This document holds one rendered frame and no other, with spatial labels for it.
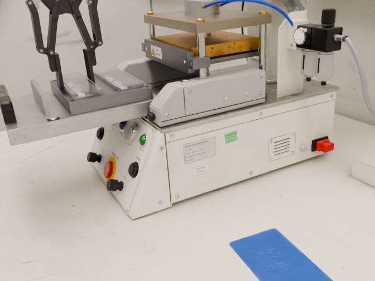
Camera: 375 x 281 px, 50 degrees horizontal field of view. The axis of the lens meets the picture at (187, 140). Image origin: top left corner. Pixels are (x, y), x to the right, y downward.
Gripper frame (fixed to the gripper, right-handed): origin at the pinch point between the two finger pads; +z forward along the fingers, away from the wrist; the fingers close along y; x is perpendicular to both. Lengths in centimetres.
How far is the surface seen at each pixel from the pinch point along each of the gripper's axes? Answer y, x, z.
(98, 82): -4.8, -0.8, 3.4
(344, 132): -71, 8, 27
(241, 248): -16.7, 35.4, 27.7
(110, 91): -4.7, 7.8, 3.4
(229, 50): -30.7, 10.4, -1.4
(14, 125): 13.6, 9.4, 6.1
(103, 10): -49, -144, 0
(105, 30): -48, -144, 11
